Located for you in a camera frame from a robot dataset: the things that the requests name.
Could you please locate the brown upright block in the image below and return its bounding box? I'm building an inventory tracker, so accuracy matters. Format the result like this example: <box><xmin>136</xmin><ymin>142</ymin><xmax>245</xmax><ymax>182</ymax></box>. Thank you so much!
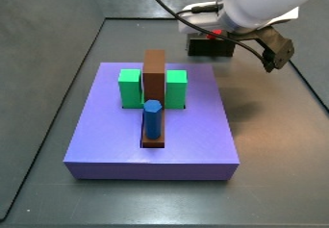
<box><xmin>142</xmin><ymin>49</ymin><xmax>164</xmax><ymax>148</ymax></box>

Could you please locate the blue hexagonal peg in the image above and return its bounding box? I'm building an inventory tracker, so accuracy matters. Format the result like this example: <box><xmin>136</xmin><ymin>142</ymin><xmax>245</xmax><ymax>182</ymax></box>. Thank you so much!
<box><xmin>144</xmin><ymin>100</ymin><xmax>162</xmax><ymax>139</ymax></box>

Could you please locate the purple base board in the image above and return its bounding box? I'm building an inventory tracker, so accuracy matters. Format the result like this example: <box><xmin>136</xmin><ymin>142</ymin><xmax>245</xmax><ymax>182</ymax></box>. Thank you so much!
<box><xmin>63</xmin><ymin>63</ymin><xmax>239</xmax><ymax>180</ymax></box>

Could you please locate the black cable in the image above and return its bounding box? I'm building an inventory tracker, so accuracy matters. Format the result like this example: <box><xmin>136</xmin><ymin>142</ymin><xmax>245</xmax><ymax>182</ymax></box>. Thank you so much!
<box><xmin>138</xmin><ymin>0</ymin><xmax>276</xmax><ymax>72</ymax></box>

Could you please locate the red peg object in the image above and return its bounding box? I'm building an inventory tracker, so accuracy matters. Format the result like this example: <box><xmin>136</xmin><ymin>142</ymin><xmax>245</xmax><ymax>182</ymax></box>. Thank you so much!
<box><xmin>206</xmin><ymin>30</ymin><xmax>222</xmax><ymax>39</ymax></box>

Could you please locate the green block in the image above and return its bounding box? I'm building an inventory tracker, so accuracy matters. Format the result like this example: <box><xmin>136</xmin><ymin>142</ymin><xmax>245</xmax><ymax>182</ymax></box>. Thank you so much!
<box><xmin>118</xmin><ymin>69</ymin><xmax>187</xmax><ymax>109</ymax></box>

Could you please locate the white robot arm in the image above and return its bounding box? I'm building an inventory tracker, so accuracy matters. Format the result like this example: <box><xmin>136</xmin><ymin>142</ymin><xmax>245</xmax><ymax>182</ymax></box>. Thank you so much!
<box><xmin>181</xmin><ymin>0</ymin><xmax>309</xmax><ymax>35</ymax></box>

